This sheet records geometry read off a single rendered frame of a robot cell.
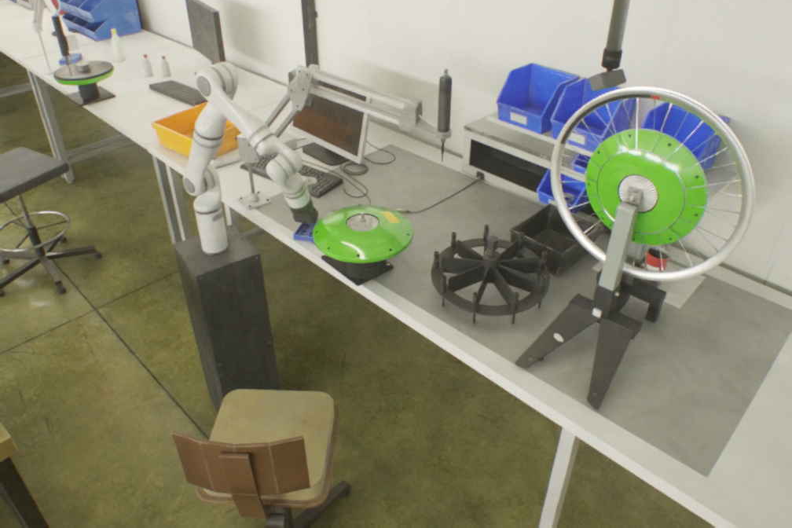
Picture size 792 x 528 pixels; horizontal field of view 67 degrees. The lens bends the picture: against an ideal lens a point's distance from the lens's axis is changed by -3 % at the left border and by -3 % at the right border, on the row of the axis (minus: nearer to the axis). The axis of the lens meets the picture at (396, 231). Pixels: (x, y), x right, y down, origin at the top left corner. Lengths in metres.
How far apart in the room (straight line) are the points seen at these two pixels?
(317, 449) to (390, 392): 1.02
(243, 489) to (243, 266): 0.86
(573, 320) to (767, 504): 0.62
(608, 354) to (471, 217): 0.83
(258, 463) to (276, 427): 0.36
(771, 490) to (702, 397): 0.28
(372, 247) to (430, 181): 0.76
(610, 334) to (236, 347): 1.38
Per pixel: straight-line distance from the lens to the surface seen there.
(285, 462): 1.62
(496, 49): 2.53
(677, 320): 2.00
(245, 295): 2.33
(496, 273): 1.85
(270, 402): 2.03
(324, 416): 1.97
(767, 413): 1.82
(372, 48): 3.03
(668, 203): 1.63
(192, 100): 3.45
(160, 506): 2.66
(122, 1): 4.97
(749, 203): 1.60
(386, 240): 1.86
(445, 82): 1.83
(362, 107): 1.98
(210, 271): 2.21
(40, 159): 3.82
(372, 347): 3.06
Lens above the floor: 2.11
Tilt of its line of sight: 33 degrees down
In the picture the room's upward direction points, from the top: straight up
